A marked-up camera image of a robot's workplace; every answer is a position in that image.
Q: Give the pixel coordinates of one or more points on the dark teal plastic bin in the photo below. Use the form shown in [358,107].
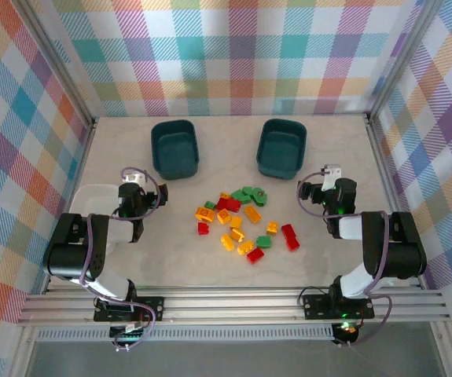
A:
[174,153]
[280,149]

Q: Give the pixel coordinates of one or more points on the long red lego brick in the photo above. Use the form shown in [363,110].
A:
[290,236]

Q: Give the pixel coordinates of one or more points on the small green lego brick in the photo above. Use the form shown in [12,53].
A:
[210,205]

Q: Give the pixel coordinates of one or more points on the green lego with round hole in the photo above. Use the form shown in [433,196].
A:
[259,196]

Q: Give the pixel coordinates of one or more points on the small red lego brick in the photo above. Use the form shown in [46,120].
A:
[203,228]

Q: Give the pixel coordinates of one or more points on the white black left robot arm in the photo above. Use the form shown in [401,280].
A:
[76,255]

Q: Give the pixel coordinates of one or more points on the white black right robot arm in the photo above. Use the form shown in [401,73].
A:
[398,255]

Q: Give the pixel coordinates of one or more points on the small yellow lego brick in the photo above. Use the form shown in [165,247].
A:
[225,195]

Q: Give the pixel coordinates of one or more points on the small controller board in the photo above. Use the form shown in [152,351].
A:
[347,334]
[127,335]

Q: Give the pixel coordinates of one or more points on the aluminium side rail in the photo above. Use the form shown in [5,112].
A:
[381,157]
[84,157]

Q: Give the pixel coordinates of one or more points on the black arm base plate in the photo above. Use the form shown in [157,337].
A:
[151,308]
[316,306]

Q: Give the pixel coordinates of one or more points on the aluminium mounting rail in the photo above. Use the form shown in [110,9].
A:
[229,310]

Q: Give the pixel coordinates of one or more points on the aluminium frame post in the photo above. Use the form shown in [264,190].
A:
[58,63]
[402,59]

